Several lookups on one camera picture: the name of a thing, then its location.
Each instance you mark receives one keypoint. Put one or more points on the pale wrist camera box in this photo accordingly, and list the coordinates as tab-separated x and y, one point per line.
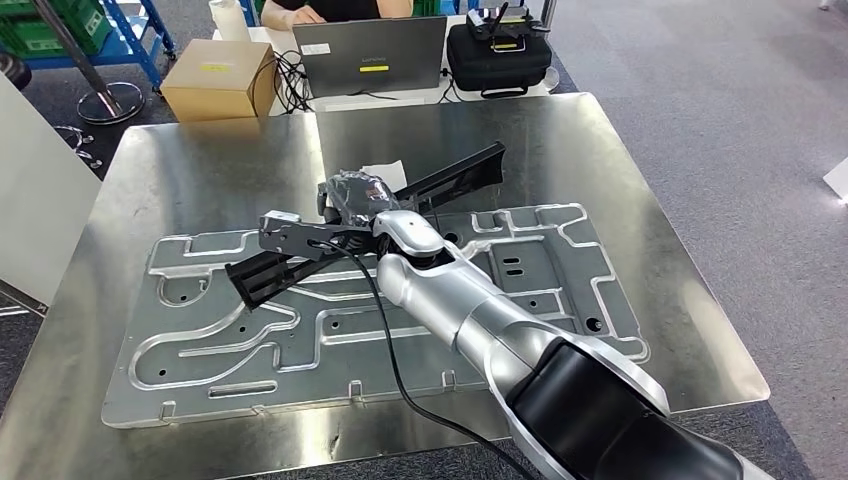
278	220

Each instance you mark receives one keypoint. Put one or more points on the white plastic bottle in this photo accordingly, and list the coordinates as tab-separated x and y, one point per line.
228	20

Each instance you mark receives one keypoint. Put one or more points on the brown cardboard box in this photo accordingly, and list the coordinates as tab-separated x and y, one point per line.
212	86

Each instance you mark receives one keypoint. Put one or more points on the stainless steel workbench table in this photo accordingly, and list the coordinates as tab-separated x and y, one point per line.
563	146

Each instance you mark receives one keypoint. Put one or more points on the person's hand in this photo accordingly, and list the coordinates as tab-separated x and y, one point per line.
291	16

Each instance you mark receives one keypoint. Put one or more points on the white desk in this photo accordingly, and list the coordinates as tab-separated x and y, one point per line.
430	96

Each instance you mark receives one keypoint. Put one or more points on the white board on floor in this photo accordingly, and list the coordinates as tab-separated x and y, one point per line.
838	179

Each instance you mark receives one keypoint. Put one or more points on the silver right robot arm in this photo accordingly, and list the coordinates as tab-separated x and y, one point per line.
503	331

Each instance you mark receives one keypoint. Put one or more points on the black carrying case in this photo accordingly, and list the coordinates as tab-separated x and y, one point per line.
497	69

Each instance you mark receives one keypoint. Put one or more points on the black remote controller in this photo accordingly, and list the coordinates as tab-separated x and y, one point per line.
503	23

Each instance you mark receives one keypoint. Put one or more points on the white paper sheet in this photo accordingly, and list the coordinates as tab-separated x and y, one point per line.
391	173

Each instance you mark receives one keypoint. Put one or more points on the chrome stanchion post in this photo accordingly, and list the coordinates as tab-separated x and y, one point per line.
550	76
109	102

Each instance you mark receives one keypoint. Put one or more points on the person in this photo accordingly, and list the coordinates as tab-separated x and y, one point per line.
338	8

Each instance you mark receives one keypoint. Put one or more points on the blue cart with green bins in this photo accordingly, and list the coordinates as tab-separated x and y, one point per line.
132	40

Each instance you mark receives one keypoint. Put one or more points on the black plastic plate frame part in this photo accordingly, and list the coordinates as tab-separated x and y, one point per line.
464	172

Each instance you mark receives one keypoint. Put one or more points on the green plastic bins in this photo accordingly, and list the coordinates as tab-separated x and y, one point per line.
40	30

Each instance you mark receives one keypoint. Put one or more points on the black camera bracket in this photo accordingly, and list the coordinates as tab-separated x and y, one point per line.
305	242

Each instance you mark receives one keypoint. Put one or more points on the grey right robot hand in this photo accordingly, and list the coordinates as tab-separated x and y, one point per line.
358	195

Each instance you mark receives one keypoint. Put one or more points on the large machined aluminium plate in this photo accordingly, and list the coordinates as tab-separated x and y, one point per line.
232	358

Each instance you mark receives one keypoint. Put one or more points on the grey laptop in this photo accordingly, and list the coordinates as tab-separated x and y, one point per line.
371	53

